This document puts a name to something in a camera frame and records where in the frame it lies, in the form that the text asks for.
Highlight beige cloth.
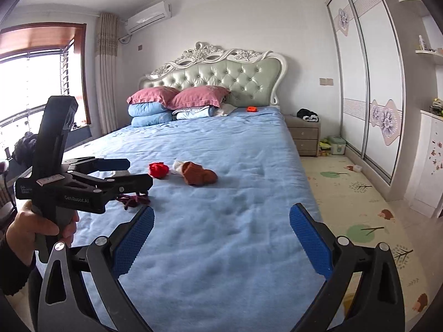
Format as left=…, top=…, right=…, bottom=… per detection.
left=215, top=103, right=239, bottom=116

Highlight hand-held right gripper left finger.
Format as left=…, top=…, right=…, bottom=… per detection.
left=36, top=206, right=155, bottom=332

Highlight dark maroon cloth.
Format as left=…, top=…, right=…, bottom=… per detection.
left=116, top=194, right=151, bottom=210

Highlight white cabinet with stickers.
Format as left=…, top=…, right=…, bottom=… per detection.
left=405, top=109, right=443, bottom=218

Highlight blue pillow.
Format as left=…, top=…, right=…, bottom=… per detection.
left=128, top=102, right=174, bottom=117
left=131, top=112, right=174, bottom=127

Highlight white sliding door wardrobe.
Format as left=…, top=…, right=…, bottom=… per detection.
left=313, top=0, right=443, bottom=201

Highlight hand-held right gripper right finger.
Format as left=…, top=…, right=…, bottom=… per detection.
left=289, top=203, right=405, bottom=332

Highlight person's left forearm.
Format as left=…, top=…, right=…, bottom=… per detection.
left=0, top=235, right=37, bottom=296

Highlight barred window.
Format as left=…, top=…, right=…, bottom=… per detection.
left=0, top=24, right=87, bottom=187

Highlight blue bed sheet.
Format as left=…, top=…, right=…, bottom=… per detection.
left=66, top=107, right=326, bottom=332

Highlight folded patterned quilt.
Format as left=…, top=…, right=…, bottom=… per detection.
left=172, top=107, right=217, bottom=121

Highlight beige curtain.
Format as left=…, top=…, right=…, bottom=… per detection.
left=95, top=12, right=120, bottom=135

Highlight white air conditioner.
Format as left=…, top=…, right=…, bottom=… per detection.
left=125, top=2, right=172, bottom=35

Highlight person's left hand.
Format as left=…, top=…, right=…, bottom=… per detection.
left=5, top=201, right=79, bottom=268

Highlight tree print play mat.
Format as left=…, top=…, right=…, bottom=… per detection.
left=299, top=154, right=430, bottom=332

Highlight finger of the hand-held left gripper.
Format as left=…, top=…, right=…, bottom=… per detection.
left=63, top=158, right=131, bottom=174
left=71, top=173, right=153, bottom=203

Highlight grey nightstand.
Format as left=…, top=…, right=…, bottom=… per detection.
left=284, top=115, right=321, bottom=157

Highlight red cloth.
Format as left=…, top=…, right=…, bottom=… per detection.
left=149, top=162, right=170, bottom=179

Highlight brown and white cloth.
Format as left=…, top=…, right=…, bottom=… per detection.
left=172, top=160, right=218, bottom=186

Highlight dark clothing pile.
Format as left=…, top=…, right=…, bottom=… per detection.
left=14, top=132, right=38, bottom=167

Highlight black and white clothes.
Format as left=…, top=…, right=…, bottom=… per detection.
left=297, top=108, right=320, bottom=122

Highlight bed with tufted headboard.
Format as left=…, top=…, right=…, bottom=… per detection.
left=62, top=41, right=326, bottom=332

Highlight green storage bin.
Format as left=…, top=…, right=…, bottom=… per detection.
left=327, top=136, right=346, bottom=155

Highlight pink pillow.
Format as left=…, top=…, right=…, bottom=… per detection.
left=166, top=86, right=231, bottom=110
left=127, top=87, right=181, bottom=110

